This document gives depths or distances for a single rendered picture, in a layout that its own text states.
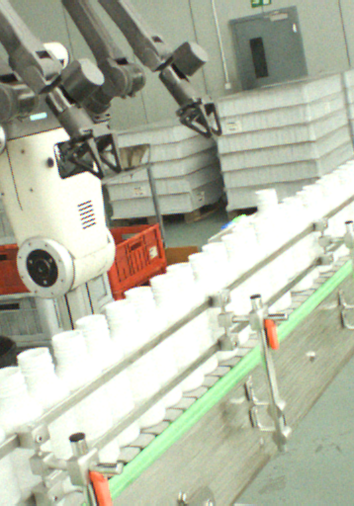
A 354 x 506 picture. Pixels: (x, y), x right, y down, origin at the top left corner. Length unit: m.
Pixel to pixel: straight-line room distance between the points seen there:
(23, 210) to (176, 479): 1.04
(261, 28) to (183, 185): 4.17
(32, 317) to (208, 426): 2.61
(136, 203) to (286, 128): 1.90
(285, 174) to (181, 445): 6.90
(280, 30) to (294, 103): 4.30
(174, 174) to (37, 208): 6.60
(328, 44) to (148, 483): 10.97
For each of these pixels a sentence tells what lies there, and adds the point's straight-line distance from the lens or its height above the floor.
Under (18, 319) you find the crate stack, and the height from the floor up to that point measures 0.55.
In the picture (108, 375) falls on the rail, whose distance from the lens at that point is 1.02.
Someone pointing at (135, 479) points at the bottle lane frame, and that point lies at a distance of 1.04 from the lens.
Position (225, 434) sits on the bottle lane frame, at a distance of 1.24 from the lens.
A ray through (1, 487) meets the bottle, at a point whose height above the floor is 1.07.
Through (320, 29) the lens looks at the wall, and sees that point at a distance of 11.90.
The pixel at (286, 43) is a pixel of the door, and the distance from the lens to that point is 12.03.
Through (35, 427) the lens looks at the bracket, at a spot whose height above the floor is 1.12.
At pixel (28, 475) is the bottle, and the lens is 0.94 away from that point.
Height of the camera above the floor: 1.43
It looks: 11 degrees down
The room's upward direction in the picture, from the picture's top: 11 degrees counter-clockwise
